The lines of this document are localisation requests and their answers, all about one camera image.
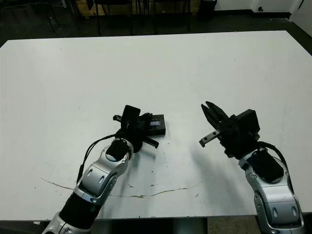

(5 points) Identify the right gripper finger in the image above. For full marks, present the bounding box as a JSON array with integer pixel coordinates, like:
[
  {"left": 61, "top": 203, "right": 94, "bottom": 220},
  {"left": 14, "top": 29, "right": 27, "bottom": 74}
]
[
  {"left": 201, "top": 104, "right": 221, "bottom": 131},
  {"left": 206, "top": 101, "right": 231, "bottom": 122}
]

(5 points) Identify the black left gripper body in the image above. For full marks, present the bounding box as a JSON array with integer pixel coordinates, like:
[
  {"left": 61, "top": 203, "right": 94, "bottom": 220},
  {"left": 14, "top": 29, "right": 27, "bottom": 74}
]
[{"left": 113, "top": 115, "right": 159, "bottom": 153}]

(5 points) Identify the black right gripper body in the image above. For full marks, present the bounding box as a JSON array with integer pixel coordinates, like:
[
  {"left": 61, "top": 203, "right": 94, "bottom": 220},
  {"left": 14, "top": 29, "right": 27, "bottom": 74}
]
[{"left": 199, "top": 116, "right": 259, "bottom": 159}]

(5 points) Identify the black box lid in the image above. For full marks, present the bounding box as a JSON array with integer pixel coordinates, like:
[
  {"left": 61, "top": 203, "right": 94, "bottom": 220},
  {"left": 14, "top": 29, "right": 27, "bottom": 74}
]
[{"left": 145, "top": 113, "right": 167, "bottom": 137}]

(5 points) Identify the dark robot lower body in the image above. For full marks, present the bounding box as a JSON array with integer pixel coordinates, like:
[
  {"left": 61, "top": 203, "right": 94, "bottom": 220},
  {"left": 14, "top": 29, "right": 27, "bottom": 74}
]
[{"left": 97, "top": 217, "right": 208, "bottom": 234}]

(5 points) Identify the black trash bin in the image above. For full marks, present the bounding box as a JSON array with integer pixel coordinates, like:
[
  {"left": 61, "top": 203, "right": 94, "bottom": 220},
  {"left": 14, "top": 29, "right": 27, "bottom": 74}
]
[{"left": 198, "top": 0, "right": 217, "bottom": 21}]

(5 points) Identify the brown wooden board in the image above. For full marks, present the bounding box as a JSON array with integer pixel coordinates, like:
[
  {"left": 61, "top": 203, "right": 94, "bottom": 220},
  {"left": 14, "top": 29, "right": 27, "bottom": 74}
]
[{"left": 75, "top": 0, "right": 195, "bottom": 15}]

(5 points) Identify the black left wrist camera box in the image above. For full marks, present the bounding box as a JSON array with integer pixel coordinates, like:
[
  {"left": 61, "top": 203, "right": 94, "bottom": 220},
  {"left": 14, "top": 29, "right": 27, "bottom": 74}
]
[{"left": 121, "top": 104, "right": 141, "bottom": 130}]

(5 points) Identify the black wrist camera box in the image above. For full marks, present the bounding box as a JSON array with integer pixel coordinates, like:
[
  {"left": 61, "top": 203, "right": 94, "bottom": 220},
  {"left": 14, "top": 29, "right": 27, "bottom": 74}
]
[
  {"left": 236, "top": 109, "right": 260, "bottom": 141},
  {"left": 121, "top": 104, "right": 141, "bottom": 130}
]

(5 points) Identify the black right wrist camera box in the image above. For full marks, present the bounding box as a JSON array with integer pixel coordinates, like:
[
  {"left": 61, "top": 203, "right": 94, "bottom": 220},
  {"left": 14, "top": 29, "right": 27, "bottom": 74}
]
[{"left": 236, "top": 109, "right": 260, "bottom": 141}]

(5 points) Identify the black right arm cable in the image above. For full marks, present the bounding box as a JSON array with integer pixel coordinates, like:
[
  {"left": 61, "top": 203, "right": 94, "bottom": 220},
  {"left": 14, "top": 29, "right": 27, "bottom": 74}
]
[{"left": 257, "top": 141, "right": 290, "bottom": 176}]

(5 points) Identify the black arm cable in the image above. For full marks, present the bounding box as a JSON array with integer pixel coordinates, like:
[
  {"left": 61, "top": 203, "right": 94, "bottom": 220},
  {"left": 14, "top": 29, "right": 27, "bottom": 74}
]
[
  {"left": 76, "top": 133, "right": 125, "bottom": 185},
  {"left": 257, "top": 141, "right": 290, "bottom": 176}
]

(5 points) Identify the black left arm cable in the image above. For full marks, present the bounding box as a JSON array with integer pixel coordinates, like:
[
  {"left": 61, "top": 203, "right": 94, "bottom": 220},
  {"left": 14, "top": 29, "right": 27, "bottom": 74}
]
[{"left": 76, "top": 133, "right": 125, "bottom": 185}]

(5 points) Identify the black metal table frame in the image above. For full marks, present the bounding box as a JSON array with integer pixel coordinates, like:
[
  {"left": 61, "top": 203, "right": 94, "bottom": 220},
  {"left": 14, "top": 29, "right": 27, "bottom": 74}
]
[{"left": 94, "top": 0, "right": 192, "bottom": 35}]

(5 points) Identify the black metal chair frame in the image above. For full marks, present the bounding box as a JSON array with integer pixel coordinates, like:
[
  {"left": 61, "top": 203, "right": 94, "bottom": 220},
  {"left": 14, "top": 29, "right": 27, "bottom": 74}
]
[{"left": 46, "top": 0, "right": 80, "bottom": 32}]

